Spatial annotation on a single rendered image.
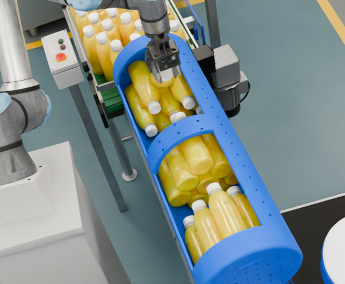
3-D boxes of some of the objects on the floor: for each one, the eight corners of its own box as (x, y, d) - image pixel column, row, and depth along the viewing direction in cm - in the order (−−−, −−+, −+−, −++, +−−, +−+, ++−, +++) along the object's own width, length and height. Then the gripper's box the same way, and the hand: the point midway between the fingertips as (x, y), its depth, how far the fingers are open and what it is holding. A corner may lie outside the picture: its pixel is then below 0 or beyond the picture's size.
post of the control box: (120, 212, 303) (62, 74, 226) (118, 205, 306) (60, 67, 228) (128, 209, 304) (72, 70, 226) (125, 203, 306) (70, 63, 228)
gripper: (141, 44, 155) (156, 101, 171) (182, 30, 156) (193, 87, 172) (132, 26, 161) (147, 81, 177) (172, 12, 162) (183, 69, 178)
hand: (166, 75), depth 176 cm, fingers closed on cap, 4 cm apart
